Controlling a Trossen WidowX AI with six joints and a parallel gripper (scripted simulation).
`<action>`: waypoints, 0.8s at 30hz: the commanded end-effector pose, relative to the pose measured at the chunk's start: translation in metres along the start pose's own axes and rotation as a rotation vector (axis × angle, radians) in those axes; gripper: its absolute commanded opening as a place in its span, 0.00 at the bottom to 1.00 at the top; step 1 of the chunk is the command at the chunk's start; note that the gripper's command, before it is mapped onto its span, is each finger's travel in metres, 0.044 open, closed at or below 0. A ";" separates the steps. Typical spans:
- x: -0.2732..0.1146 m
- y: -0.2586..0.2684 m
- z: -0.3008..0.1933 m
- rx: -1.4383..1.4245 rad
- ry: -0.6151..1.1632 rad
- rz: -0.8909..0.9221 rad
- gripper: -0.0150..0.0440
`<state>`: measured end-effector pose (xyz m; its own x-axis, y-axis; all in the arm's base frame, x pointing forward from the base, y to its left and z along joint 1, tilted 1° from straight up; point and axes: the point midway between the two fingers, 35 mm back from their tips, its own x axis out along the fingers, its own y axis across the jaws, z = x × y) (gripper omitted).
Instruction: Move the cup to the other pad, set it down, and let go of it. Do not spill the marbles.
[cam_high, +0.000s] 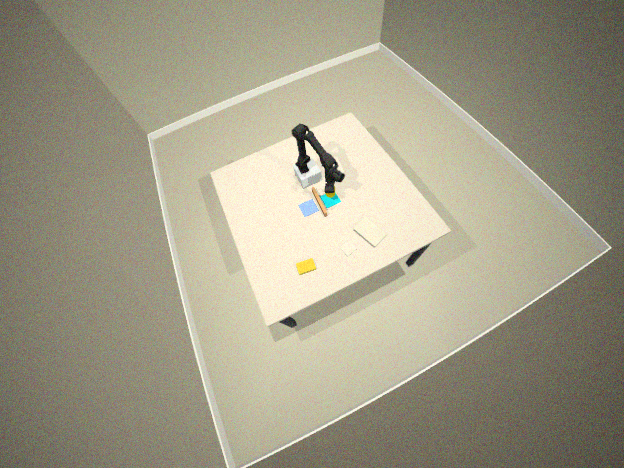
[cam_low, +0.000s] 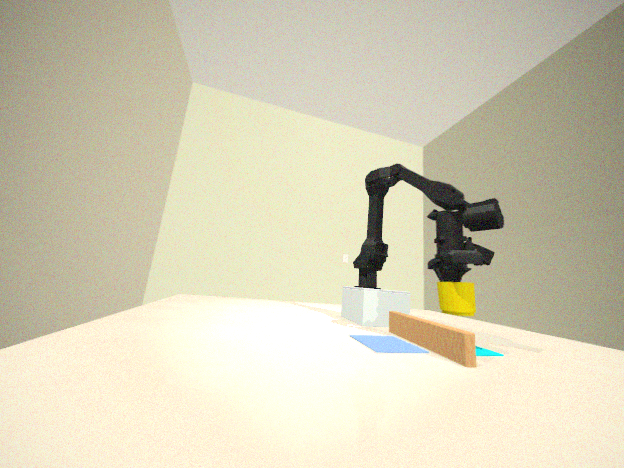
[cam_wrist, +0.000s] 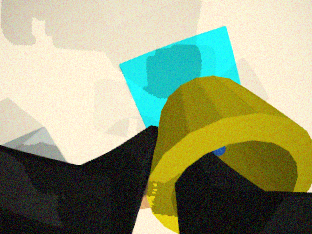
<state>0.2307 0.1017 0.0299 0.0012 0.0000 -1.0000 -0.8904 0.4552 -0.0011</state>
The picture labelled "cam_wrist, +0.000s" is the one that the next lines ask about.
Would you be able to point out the yellow cup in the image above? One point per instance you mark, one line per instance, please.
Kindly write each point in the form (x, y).
(202, 115)

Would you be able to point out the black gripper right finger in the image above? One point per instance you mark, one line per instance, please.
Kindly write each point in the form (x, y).
(212, 198)

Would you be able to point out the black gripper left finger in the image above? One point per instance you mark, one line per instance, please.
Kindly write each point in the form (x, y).
(101, 196)

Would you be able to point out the blue marble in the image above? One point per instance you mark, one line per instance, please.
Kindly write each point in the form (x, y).
(220, 151)

